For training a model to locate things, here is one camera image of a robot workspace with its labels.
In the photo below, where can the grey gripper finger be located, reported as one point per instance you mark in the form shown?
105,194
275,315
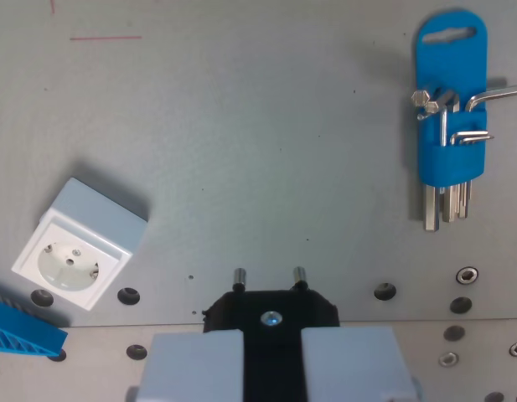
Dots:
354,364
195,368

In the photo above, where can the black two-pin plug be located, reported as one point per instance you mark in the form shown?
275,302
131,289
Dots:
272,356

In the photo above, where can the largest silver hex key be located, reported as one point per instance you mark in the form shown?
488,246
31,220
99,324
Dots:
432,209

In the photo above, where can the blue ribbed plastic part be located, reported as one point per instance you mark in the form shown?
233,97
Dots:
19,326

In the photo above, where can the large silver hex key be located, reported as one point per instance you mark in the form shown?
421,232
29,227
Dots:
449,207

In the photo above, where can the slim silver hex key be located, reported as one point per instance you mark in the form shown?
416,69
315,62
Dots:
443,125

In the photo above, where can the small silver hex key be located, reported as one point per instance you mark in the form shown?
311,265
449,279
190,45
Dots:
472,134

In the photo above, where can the tiny silver hex key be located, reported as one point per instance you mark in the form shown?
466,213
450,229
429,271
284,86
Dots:
486,137

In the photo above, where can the medium silver hex key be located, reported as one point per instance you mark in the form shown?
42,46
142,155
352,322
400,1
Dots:
494,94

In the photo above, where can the blue hex key holder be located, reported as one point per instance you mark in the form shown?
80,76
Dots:
451,58

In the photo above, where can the white wall socket box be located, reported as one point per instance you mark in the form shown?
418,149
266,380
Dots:
82,243

